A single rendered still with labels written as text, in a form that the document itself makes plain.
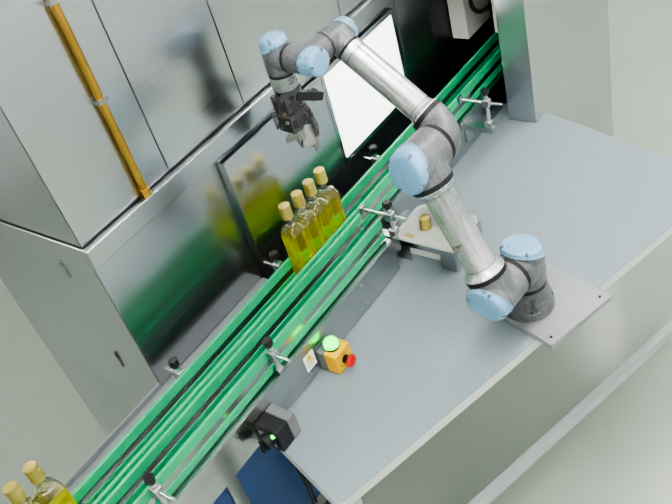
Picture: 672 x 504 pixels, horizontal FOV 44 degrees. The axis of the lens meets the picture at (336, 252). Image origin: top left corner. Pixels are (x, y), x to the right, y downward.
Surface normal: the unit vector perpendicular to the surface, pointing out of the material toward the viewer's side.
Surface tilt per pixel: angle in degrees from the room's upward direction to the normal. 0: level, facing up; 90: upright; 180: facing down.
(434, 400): 0
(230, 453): 90
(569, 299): 1
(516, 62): 90
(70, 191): 90
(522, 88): 90
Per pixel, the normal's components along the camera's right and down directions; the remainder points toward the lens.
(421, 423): -0.24, -0.74
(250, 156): 0.80, 0.22
